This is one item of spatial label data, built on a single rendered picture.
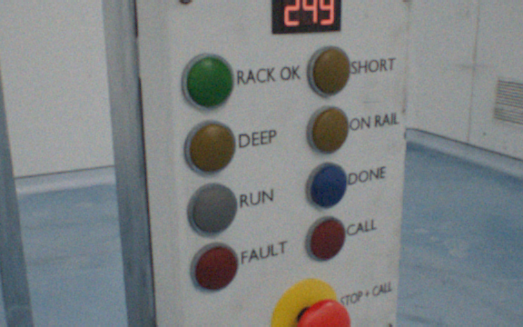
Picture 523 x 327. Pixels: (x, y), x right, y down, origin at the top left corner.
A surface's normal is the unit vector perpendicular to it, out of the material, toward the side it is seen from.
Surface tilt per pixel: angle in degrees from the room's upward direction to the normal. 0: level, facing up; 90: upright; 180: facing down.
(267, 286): 90
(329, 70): 89
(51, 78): 90
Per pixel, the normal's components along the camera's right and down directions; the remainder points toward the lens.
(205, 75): 0.47, 0.19
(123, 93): -0.86, 0.15
